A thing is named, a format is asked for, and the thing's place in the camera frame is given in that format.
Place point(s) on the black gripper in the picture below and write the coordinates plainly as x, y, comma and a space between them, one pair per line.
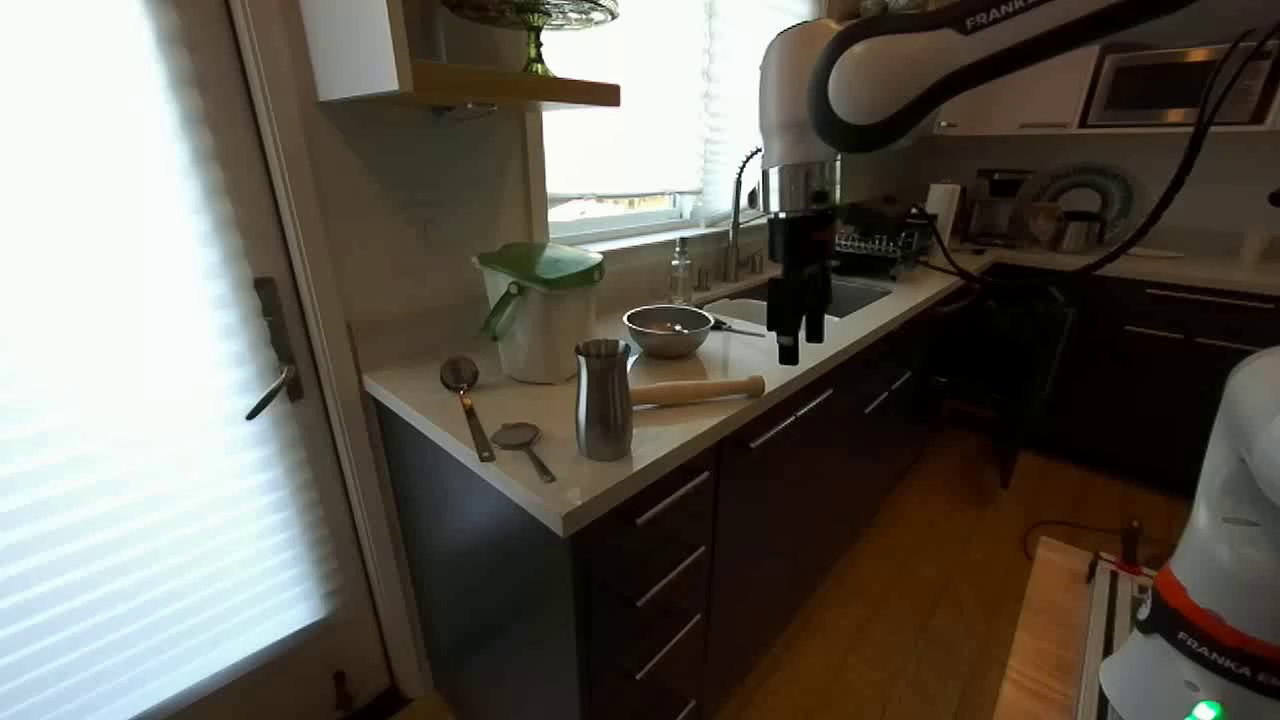
802, 261

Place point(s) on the dark drawer with wooden interior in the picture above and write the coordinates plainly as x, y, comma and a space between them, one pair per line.
613, 587

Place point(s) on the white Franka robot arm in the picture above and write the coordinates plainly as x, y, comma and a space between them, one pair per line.
904, 64

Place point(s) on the undermount kitchen sink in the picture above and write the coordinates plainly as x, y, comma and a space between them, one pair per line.
852, 295

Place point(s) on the wooden rolling pin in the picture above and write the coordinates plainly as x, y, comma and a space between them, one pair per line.
695, 391

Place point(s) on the black dish rack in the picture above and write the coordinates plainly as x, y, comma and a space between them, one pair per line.
882, 238

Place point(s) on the clear glass soap bottle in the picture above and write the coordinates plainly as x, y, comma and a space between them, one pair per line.
682, 273

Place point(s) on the steel mixing bowl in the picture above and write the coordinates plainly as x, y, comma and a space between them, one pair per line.
667, 328

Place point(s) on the wide dark cabinet door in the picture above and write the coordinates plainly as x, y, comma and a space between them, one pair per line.
885, 440

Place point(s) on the metal sink faucet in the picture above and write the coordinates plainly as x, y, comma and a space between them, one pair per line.
735, 212

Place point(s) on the narrow dark cabinet door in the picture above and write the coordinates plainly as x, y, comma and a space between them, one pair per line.
783, 532

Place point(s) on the steel pitcher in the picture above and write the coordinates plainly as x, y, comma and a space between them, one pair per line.
607, 400

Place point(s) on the dark coffee maker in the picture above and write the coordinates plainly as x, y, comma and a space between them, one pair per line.
996, 205

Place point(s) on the white bin with green lid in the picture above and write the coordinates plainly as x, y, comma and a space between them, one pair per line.
545, 320

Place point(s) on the white framed window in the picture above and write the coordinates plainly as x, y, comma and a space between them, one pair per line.
626, 106

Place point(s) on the dark corner base cabinet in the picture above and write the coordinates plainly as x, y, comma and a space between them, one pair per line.
1175, 374

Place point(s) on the wooden platform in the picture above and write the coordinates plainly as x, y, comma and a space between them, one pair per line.
1044, 641

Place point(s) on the glass dish with green stem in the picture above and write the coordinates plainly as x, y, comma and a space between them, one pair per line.
532, 12

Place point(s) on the built-in microwave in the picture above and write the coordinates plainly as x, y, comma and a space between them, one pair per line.
1175, 80

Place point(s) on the wooden wall shelf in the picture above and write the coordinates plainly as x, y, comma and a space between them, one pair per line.
514, 85

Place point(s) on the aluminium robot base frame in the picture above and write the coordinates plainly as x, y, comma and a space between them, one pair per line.
1112, 625

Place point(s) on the white wall cabinet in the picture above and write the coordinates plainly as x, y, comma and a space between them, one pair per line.
349, 46

